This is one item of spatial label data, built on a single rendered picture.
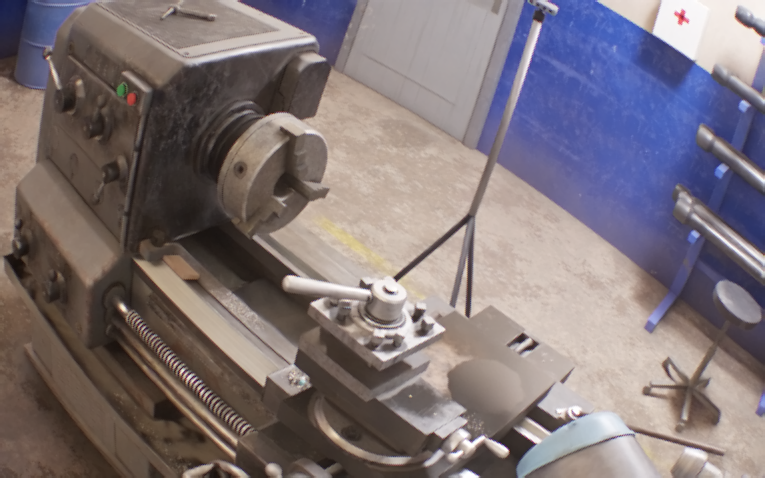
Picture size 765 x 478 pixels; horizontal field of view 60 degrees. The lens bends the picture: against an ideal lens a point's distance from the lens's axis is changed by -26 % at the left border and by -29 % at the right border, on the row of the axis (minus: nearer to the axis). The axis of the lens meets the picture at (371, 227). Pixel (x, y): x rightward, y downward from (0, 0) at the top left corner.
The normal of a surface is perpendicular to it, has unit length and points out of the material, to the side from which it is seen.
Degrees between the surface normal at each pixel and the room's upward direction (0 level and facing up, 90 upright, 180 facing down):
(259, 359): 36
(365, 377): 0
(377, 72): 90
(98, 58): 90
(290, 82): 90
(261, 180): 90
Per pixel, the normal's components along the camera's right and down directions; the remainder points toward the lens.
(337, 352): 0.29, -0.82
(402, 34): -0.62, 0.24
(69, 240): -0.09, -0.57
